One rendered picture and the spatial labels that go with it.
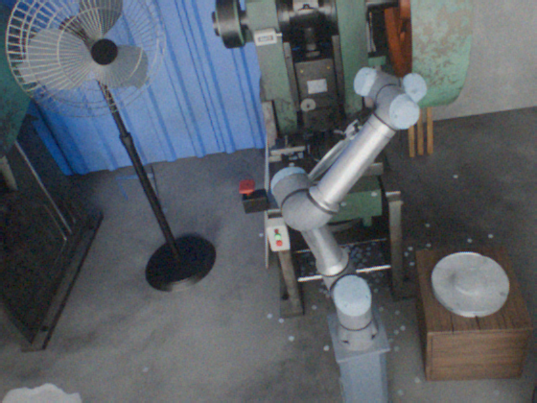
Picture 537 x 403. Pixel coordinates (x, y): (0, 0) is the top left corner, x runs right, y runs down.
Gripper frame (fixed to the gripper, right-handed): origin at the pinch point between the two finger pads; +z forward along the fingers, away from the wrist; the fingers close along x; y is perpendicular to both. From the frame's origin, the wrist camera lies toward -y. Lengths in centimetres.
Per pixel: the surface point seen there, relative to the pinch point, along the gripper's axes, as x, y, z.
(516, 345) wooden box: 101, -3, 13
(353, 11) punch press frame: -30.1, -25.2, -13.6
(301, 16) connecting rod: -41.2, -17.6, -1.5
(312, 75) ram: -24.8, -18.2, 14.2
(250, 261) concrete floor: 21, -1, 126
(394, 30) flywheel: -18, -64, 6
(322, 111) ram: -12.1, -17.1, 22.1
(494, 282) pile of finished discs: 81, -16, 13
